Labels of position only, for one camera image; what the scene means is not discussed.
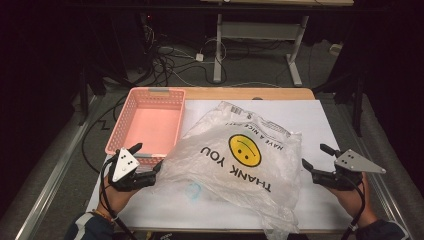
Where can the metal floor rail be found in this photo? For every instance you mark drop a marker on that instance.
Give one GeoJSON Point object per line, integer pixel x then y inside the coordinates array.
{"type": "Point", "coordinates": [390, 200]}
{"type": "Point", "coordinates": [56, 176]}

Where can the white power adapter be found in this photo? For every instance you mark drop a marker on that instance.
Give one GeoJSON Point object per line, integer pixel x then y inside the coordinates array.
{"type": "Point", "coordinates": [199, 57]}

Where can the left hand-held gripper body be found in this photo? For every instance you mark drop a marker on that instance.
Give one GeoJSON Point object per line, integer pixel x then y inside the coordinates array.
{"type": "Point", "coordinates": [125, 166]}

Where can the pink plastic basket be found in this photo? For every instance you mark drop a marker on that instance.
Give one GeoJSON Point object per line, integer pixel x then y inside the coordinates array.
{"type": "Point", "coordinates": [151, 130]}

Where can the clear smiley plastic bag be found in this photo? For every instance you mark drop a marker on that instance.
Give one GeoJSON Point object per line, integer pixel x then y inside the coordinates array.
{"type": "Point", "coordinates": [233, 186]}

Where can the person's right hand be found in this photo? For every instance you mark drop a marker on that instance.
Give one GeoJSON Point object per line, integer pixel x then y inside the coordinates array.
{"type": "Point", "coordinates": [360, 203]}

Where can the black stand leg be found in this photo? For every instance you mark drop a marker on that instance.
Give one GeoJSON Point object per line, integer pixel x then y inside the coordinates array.
{"type": "Point", "coordinates": [83, 100]}

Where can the white metal desk frame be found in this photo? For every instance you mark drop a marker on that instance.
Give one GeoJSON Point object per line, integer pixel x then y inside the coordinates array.
{"type": "Point", "coordinates": [218, 50]}

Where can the person's left hand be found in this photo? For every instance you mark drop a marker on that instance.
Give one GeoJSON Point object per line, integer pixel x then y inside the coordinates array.
{"type": "Point", "coordinates": [113, 201]}

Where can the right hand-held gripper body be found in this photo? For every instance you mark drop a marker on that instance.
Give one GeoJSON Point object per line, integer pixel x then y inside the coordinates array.
{"type": "Point", "coordinates": [355, 163]}

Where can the white board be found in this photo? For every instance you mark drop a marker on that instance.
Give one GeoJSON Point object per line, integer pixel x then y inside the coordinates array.
{"type": "Point", "coordinates": [313, 126]}

